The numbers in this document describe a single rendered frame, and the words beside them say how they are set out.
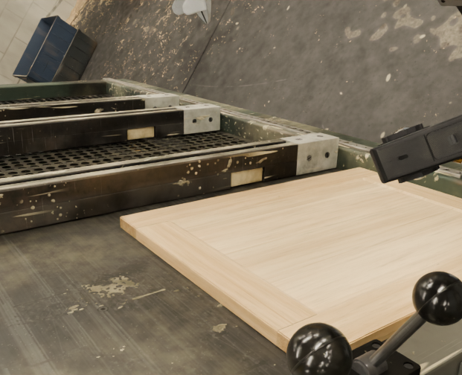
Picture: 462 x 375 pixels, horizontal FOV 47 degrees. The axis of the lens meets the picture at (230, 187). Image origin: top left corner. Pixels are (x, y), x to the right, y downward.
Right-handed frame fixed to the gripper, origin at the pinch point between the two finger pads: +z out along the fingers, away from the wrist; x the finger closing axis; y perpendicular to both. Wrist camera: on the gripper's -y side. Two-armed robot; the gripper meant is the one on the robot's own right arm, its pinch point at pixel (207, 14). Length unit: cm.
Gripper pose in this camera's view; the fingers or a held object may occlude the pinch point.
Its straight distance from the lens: 104.8
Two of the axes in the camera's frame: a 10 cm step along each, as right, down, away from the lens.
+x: 5.9, 2.6, -7.6
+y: -7.1, 6.2, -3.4
